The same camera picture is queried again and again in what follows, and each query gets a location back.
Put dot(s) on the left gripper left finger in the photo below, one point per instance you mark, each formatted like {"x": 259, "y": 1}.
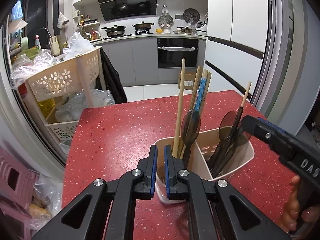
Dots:
{"x": 105, "y": 209}

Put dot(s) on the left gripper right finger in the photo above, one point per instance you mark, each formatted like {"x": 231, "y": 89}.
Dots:
{"x": 216, "y": 209}

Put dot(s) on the brown translucent spoon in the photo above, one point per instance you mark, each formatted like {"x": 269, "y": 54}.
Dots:
{"x": 227, "y": 131}

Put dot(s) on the plain bamboo chopstick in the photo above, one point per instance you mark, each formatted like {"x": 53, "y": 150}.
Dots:
{"x": 179, "y": 112}

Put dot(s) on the dark plastic spoon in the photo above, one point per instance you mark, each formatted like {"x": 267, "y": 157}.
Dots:
{"x": 189, "y": 132}

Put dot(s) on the blue patterned bamboo chopstick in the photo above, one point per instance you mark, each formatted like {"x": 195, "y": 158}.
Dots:
{"x": 200, "y": 91}

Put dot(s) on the dark spoon with logo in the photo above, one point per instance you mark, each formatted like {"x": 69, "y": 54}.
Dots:
{"x": 241, "y": 138}

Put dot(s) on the person's right hand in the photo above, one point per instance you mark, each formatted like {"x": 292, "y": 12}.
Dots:
{"x": 291, "y": 210}

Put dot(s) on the pink plastic stool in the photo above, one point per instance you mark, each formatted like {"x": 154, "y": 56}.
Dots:
{"x": 17, "y": 217}
{"x": 16, "y": 180}

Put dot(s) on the beige flower-pattern storage rack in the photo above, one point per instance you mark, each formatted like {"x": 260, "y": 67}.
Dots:
{"x": 74, "y": 75}

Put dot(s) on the cardboard box on floor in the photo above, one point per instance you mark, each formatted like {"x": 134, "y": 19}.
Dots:
{"x": 189, "y": 79}

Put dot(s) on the white refrigerator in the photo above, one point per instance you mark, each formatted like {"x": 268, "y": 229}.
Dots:
{"x": 237, "y": 35}

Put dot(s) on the clear plastic bag on rack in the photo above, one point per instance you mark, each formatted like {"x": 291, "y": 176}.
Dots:
{"x": 24, "y": 68}

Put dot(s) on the black built-in oven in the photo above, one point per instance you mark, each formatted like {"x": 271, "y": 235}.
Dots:
{"x": 171, "y": 51}

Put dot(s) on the black wok on stove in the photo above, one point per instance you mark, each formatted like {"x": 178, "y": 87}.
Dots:
{"x": 115, "y": 31}

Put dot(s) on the black range hood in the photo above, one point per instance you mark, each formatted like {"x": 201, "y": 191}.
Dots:
{"x": 116, "y": 9}

